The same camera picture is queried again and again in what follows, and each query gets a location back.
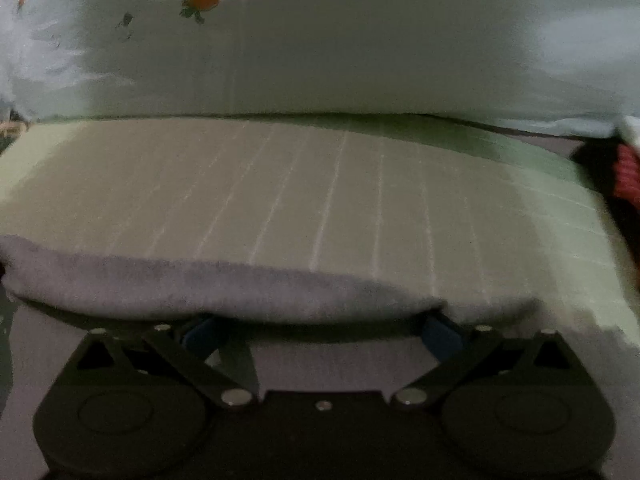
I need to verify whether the red and black cloth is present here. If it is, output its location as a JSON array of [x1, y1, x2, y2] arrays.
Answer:
[[570, 136, 640, 293]]

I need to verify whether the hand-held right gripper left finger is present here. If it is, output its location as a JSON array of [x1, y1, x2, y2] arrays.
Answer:
[[74, 314, 257, 407]]

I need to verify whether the grey cloth garment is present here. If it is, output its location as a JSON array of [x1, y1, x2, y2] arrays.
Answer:
[[0, 234, 543, 331]]

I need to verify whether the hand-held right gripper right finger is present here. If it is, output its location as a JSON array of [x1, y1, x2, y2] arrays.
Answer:
[[391, 313, 593, 407]]

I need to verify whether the green grid-pattern bed sheet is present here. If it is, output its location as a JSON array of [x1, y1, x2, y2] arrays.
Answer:
[[0, 112, 640, 348]]

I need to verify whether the carrot-print light blanket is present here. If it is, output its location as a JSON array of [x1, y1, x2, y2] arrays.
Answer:
[[0, 0, 640, 138]]

